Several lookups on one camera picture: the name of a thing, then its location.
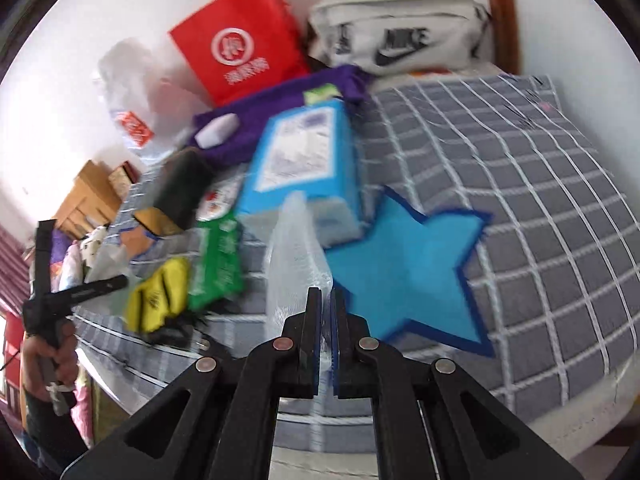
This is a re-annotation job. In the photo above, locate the green snack packet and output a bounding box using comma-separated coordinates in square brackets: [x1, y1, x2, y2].
[187, 212, 246, 311]

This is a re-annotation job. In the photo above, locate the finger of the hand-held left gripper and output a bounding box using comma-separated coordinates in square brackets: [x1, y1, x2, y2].
[31, 219, 56, 306]
[52, 275, 130, 307]

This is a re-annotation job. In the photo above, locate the black box with gold end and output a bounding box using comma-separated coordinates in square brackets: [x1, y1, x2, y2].
[132, 149, 216, 238]

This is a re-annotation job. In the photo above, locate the red white snack packet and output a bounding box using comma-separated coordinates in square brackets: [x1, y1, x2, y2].
[196, 177, 246, 223]

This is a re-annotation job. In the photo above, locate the grey sports bag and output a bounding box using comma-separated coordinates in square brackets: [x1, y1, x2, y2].
[306, 0, 493, 78]

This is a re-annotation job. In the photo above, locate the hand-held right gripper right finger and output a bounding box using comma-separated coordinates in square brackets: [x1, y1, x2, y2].
[331, 291, 583, 480]

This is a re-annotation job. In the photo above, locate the blue cardboard box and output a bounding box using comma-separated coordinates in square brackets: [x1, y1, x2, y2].
[235, 97, 368, 248]

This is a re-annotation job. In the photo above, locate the person's left hand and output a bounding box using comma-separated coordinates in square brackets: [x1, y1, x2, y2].
[22, 322, 81, 397]

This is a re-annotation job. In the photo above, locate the purple cloth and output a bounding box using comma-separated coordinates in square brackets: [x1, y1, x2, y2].
[192, 64, 373, 166]

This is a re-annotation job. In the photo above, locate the clear plastic bag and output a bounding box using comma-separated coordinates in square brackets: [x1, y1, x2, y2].
[265, 192, 333, 356]

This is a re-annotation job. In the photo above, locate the floral patterned cloth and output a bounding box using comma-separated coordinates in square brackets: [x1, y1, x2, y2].
[52, 225, 111, 291]

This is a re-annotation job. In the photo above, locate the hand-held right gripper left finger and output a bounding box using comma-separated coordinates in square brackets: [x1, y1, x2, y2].
[60, 287, 323, 480]

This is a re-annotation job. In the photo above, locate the red paper bag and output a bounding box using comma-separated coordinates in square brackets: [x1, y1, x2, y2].
[167, 0, 313, 108]

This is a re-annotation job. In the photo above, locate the brown star felt mat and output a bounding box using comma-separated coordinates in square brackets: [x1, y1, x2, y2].
[117, 225, 163, 263]

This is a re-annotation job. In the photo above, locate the plastic bag with red label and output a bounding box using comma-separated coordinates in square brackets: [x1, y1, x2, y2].
[92, 37, 211, 161]

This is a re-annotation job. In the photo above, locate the blue star felt mat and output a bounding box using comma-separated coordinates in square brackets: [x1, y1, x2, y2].
[325, 185, 496, 358]

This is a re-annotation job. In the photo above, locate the small green white packet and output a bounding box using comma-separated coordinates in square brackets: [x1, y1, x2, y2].
[302, 84, 343, 106]

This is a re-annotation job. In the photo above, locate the wooden cabinet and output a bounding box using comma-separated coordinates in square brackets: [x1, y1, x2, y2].
[50, 160, 146, 241]

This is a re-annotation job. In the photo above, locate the wooden door frame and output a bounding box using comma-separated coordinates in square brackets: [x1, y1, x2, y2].
[480, 0, 523, 73]

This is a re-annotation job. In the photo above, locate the grey checked bed sheet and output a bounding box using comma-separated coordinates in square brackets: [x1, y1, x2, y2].
[70, 72, 628, 461]

